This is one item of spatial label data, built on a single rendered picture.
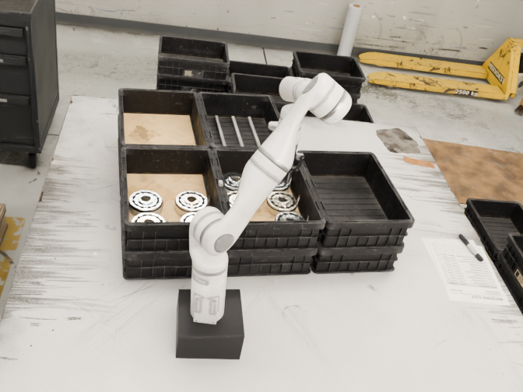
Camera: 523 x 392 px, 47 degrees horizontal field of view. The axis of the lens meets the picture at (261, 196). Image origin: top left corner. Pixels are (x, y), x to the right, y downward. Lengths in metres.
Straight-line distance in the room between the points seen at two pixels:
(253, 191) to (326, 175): 0.83
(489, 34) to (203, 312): 4.60
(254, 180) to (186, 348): 0.51
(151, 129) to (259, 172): 0.96
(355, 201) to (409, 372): 0.63
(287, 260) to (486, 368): 0.67
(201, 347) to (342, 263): 0.58
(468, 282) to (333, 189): 0.56
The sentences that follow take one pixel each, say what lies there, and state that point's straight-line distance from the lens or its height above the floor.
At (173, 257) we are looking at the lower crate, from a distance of 1.81.
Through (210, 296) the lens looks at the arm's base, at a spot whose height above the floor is 0.89.
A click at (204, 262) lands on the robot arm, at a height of 1.00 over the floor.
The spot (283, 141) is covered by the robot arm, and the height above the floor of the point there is 1.32.
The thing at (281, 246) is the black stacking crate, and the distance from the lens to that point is 1.87.
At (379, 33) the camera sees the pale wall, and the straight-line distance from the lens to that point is 5.45.
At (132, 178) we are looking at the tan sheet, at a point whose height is 0.83.
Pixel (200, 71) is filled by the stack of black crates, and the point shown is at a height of 0.53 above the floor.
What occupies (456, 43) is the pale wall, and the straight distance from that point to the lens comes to 5.73.
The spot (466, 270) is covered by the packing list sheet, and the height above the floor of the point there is 0.70.
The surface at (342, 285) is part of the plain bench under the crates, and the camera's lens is 1.99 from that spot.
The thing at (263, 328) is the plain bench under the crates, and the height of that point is 0.70.
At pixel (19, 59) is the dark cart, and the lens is 3.17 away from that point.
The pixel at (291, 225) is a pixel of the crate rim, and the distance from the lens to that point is 1.80.
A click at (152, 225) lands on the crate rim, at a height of 0.93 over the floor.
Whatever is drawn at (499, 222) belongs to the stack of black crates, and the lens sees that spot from 3.38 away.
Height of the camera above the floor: 2.04
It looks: 36 degrees down
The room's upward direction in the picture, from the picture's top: 11 degrees clockwise
